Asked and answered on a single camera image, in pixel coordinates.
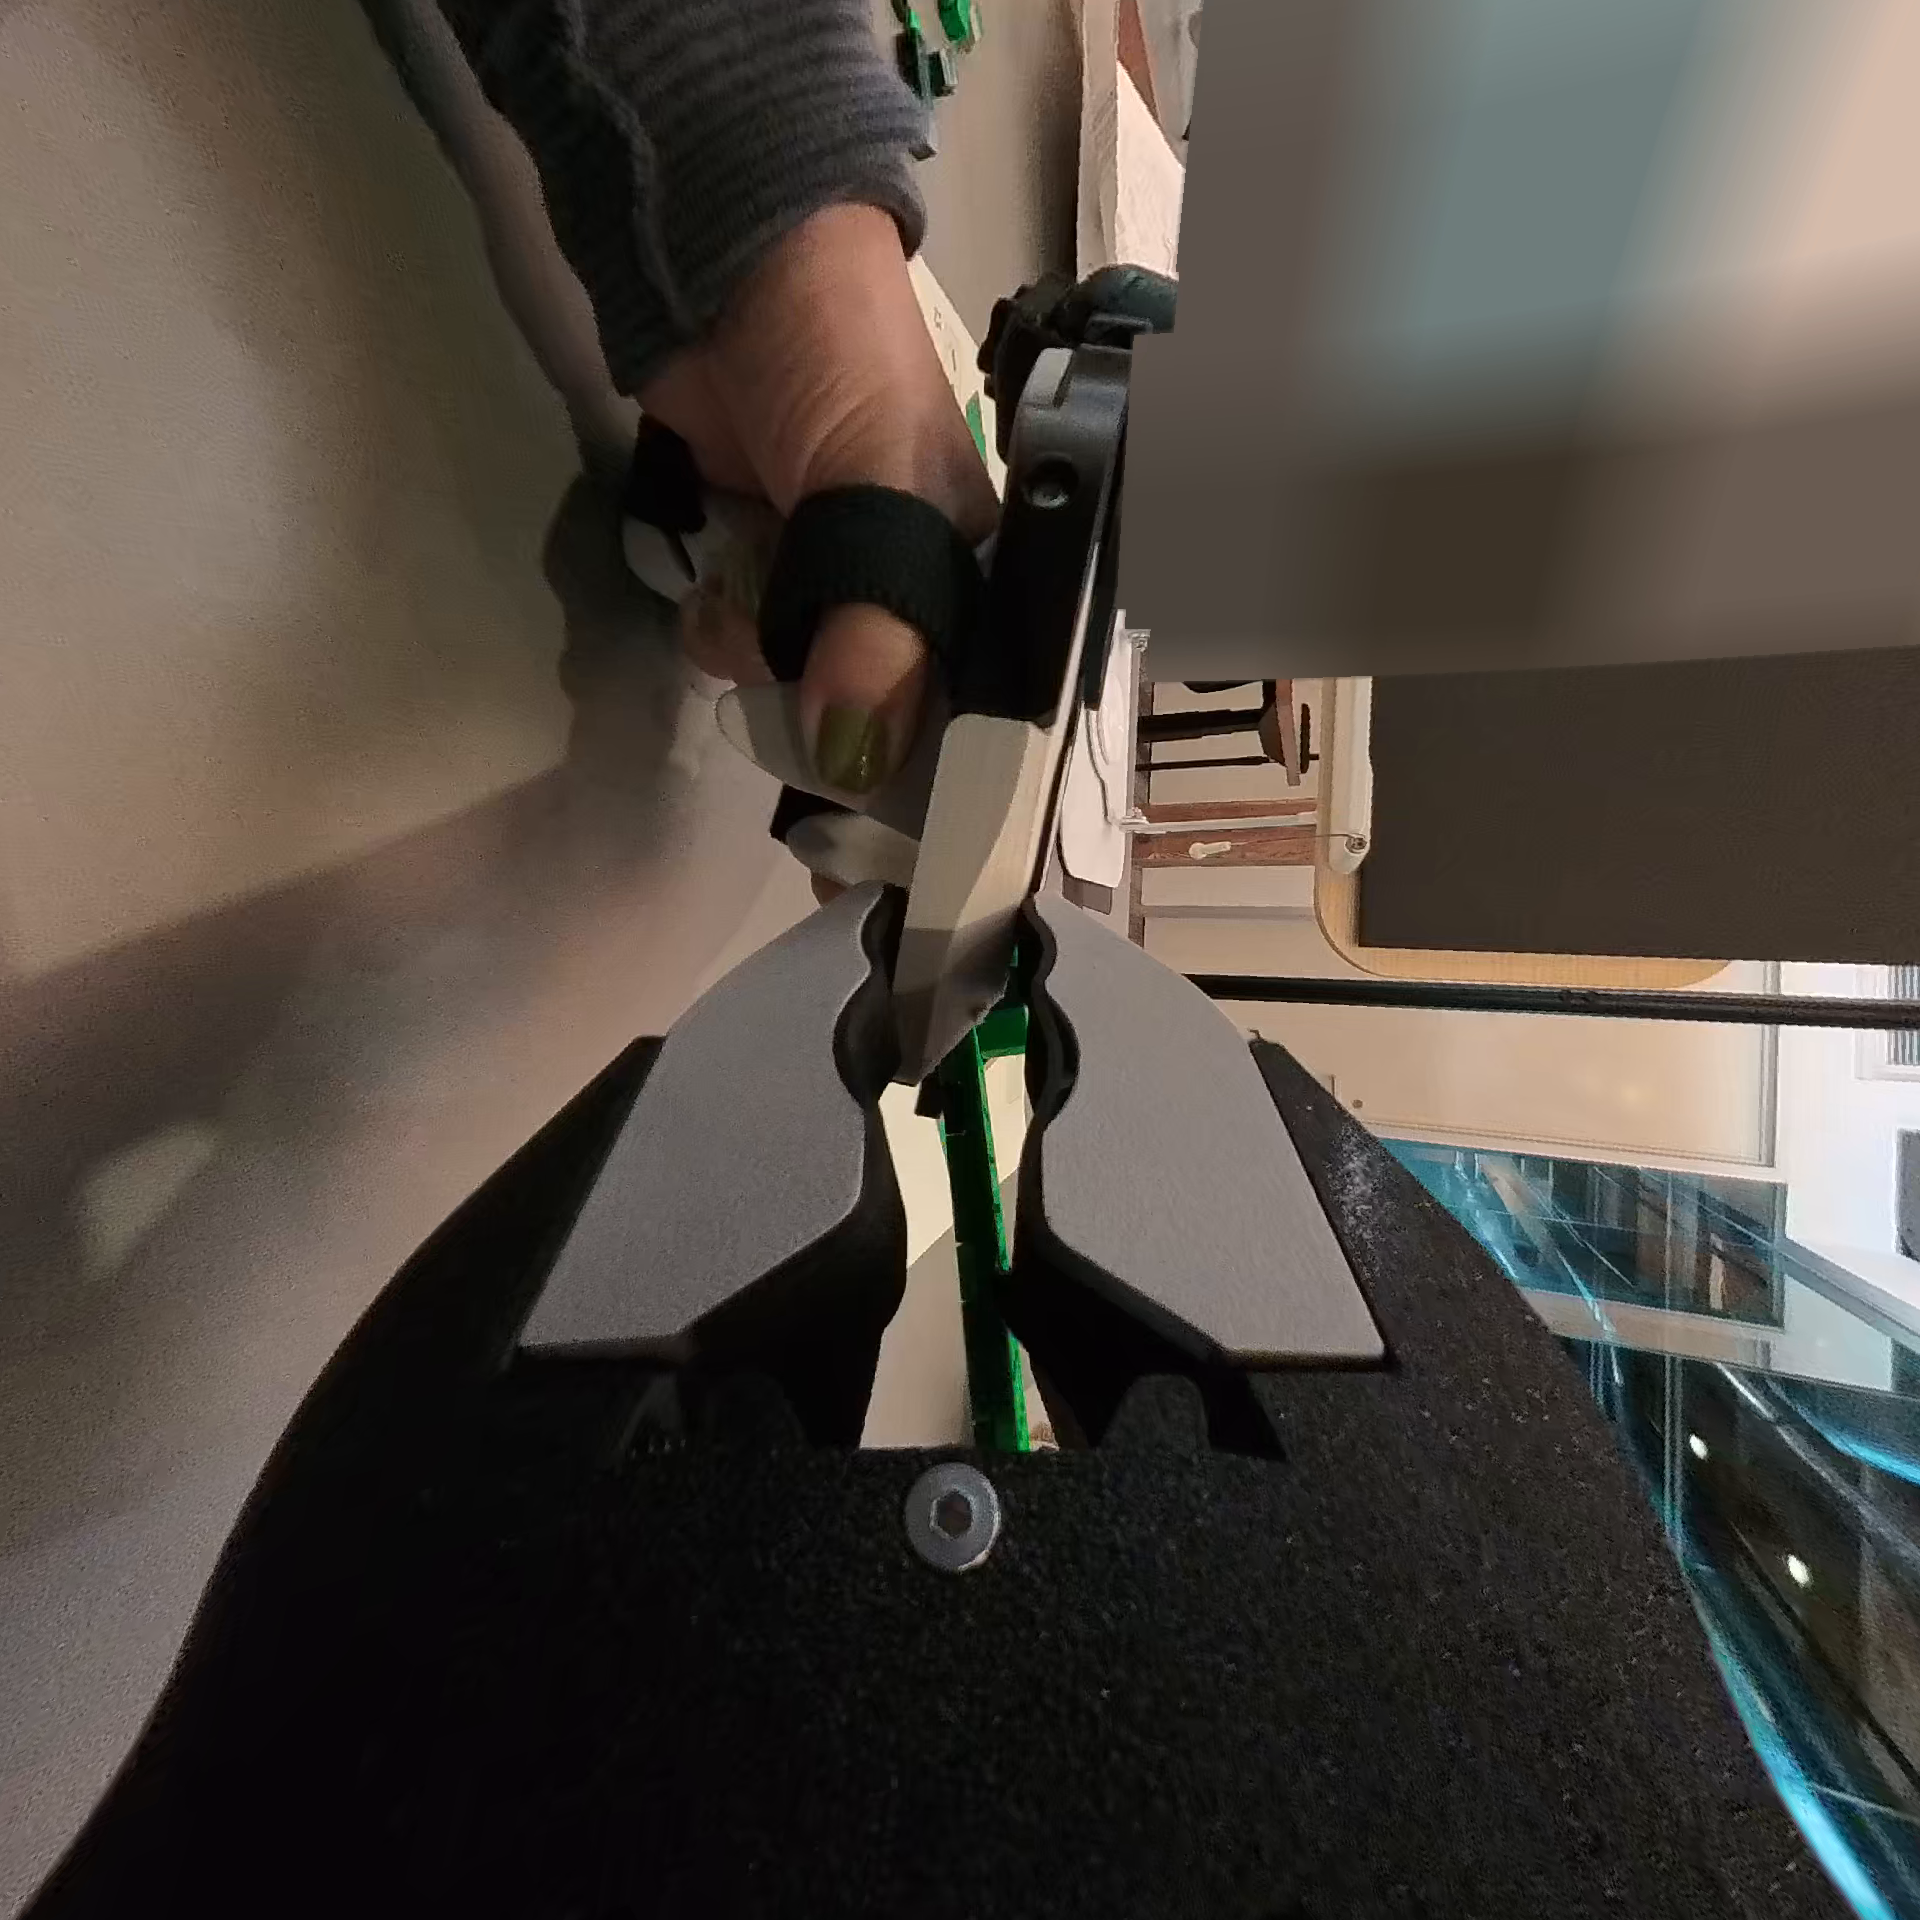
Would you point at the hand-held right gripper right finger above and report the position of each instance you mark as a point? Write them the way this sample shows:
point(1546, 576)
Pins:
point(1200, 1185)

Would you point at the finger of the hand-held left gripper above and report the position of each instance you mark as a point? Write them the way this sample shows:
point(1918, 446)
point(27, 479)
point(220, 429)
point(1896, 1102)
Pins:
point(973, 855)

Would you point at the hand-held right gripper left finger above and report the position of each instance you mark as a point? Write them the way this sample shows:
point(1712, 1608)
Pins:
point(720, 1170)

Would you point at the long green brick plate assembly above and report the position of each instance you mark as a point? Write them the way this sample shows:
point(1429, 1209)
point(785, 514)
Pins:
point(982, 1245)

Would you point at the person's left forearm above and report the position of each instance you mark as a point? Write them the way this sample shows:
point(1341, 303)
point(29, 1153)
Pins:
point(675, 149)

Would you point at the person's left hand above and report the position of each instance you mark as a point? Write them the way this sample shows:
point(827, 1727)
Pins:
point(826, 390)

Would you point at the building instruction booklet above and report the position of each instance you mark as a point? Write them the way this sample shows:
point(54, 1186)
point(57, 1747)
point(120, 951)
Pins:
point(955, 376)

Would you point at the black stand pole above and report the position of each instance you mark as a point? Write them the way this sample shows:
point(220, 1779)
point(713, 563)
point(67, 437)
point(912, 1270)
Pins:
point(1499, 1001)

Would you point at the crumpled white paper bags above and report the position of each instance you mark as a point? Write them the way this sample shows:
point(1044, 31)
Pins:
point(1125, 149)

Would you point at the pile of tiny green pieces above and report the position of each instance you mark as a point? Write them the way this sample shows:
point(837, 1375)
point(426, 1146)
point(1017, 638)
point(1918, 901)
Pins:
point(925, 53)

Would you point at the black board with wooden frame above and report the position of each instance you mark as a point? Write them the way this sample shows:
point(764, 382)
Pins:
point(1621, 810)

